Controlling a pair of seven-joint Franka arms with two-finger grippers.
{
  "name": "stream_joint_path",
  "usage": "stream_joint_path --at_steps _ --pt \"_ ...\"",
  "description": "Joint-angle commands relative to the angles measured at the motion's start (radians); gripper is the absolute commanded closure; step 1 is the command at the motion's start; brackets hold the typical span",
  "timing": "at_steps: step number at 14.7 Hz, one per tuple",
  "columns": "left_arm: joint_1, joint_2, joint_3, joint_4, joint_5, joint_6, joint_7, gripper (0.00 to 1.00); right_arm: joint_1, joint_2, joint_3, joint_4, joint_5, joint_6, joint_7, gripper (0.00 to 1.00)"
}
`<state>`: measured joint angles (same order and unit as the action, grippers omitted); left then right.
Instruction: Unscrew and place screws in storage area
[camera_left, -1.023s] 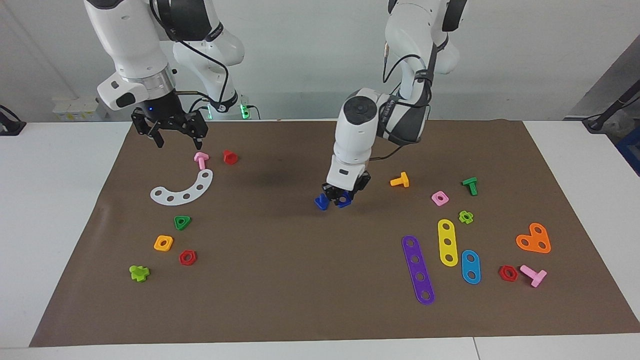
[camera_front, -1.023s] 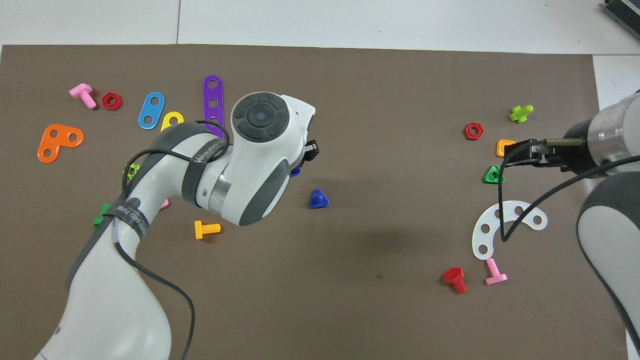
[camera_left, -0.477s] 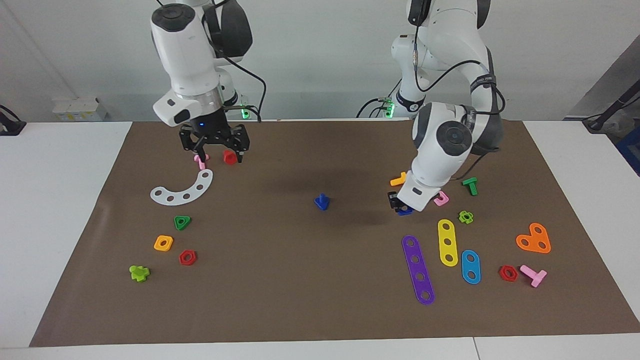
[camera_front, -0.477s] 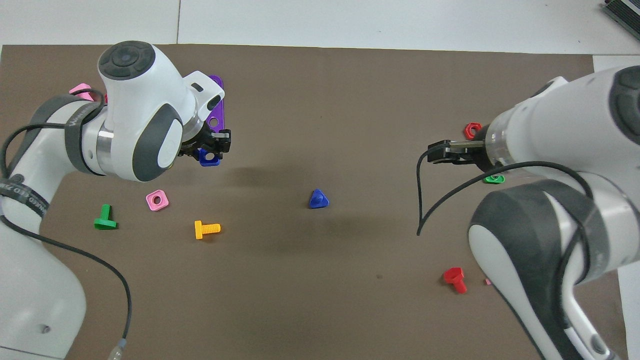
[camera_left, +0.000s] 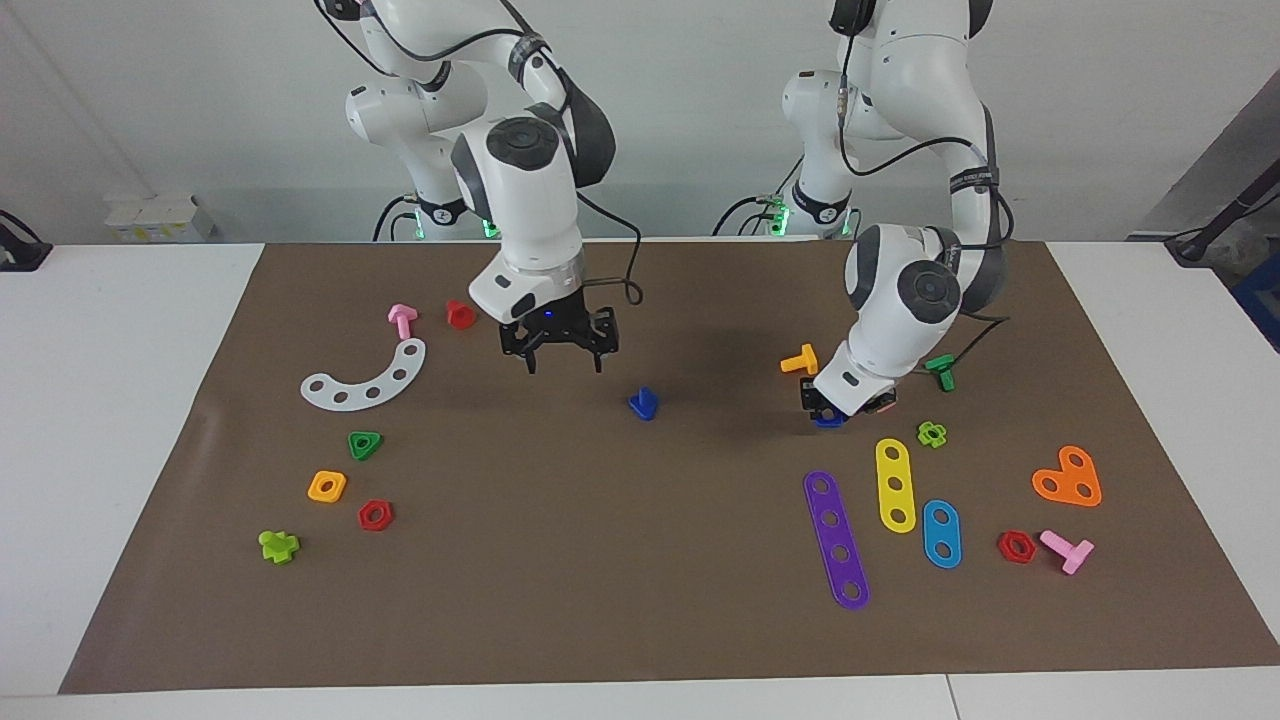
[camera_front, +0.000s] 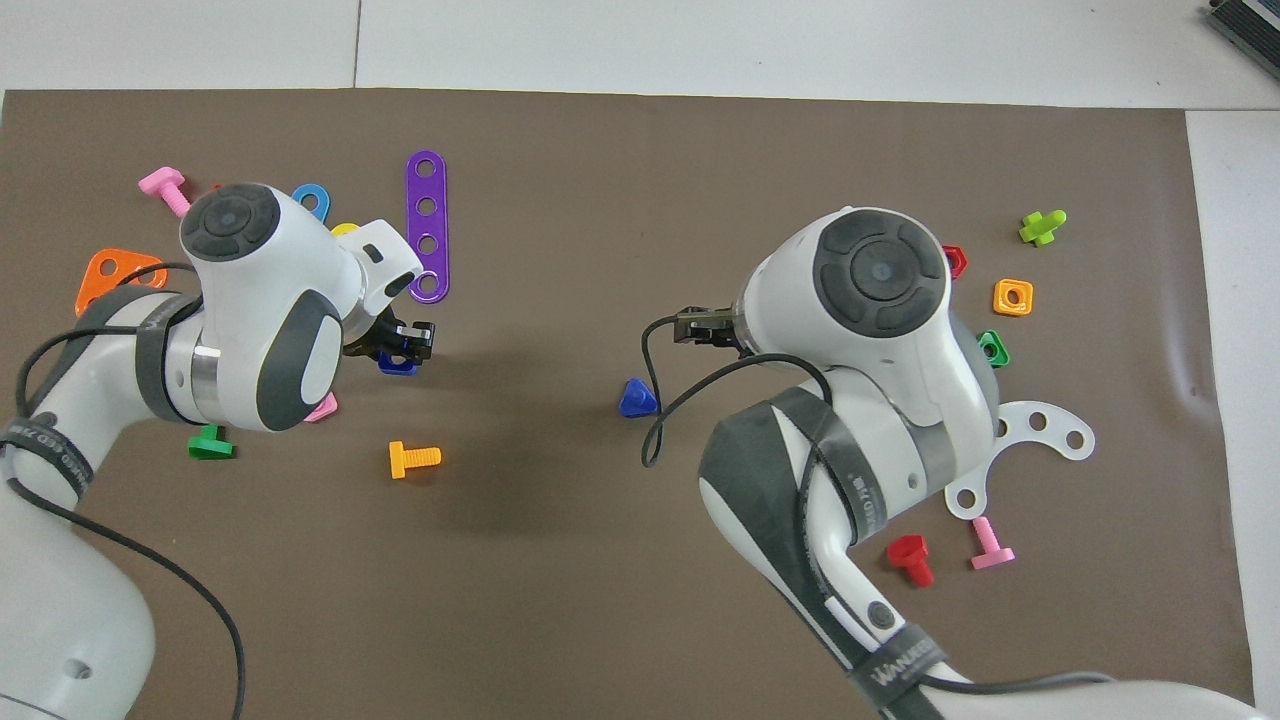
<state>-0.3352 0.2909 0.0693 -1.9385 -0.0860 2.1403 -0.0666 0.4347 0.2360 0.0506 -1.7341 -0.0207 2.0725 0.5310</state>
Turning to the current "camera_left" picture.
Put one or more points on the green cross-shaped nut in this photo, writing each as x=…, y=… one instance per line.
x=922, y=433

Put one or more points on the purple four-hole plate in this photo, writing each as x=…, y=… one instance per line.
x=826, y=504

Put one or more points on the pink square-head bolt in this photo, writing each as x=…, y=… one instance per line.
x=1075, y=555
x=401, y=320

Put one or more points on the orange square nut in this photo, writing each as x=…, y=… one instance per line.
x=313, y=490

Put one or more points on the brown table mat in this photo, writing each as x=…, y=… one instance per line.
x=640, y=560

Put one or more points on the blue triangle-head bolt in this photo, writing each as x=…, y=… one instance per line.
x=643, y=404

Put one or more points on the green triangle nut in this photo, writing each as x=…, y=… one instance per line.
x=373, y=437

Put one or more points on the white curved five-hole plate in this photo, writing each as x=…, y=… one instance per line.
x=357, y=397

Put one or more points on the blue square nut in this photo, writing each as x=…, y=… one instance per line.
x=829, y=423

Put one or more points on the orange angled three-hole plate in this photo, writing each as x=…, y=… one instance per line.
x=1066, y=478

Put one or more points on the white cardboard box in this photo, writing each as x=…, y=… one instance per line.
x=155, y=217

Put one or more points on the blue two-hole plate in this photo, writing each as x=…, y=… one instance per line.
x=942, y=534

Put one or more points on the lime cross-head bolt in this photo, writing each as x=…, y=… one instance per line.
x=277, y=547

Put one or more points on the green bolt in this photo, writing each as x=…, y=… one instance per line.
x=943, y=368

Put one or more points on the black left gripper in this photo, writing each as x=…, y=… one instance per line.
x=862, y=410

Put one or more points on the red hex nut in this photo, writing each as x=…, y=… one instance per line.
x=364, y=516
x=1003, y=547

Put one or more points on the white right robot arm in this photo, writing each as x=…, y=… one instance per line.
x=520, y=200

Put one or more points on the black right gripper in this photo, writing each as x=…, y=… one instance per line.
x=560, y=330

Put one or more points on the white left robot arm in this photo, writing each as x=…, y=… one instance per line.
x=900, y=290

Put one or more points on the yellow three-hole plate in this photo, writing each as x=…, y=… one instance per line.
x=895, y=470

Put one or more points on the blue crate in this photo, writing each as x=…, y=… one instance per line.
x=1262, y=300

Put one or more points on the orange bolt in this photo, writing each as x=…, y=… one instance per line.
x=803, y=360

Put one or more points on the red bolt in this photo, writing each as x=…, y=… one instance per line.
x=459, y=316

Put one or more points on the black clamp mount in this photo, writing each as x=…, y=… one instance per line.
x=18, y=245
x=1215, y=232

